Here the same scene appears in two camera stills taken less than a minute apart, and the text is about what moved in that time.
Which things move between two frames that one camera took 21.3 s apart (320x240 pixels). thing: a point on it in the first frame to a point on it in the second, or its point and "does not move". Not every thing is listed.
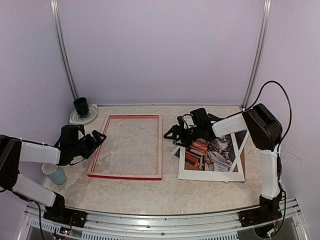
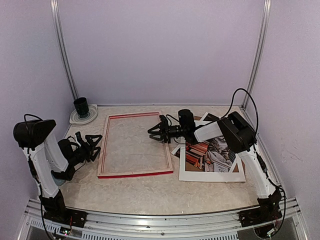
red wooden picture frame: [158, 177] to [104, 146]
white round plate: [75, 119] does not move
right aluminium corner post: [261, 52] does not move
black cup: [81, 106] does not move
